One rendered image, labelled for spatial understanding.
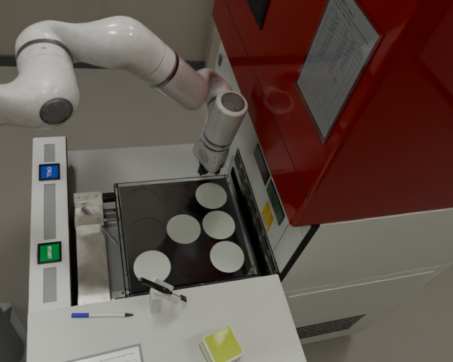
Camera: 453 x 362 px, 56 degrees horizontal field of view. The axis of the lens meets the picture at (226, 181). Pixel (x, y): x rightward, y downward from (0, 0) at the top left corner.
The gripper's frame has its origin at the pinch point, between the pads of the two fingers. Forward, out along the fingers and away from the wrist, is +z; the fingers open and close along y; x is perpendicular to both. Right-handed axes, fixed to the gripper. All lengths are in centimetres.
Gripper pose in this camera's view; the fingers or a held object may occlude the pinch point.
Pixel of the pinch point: (203, 168)
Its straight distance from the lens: 130.6
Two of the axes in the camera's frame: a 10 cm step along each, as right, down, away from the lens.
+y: 6.2, 7.4, -2.5
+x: 7.4, -4.4, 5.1
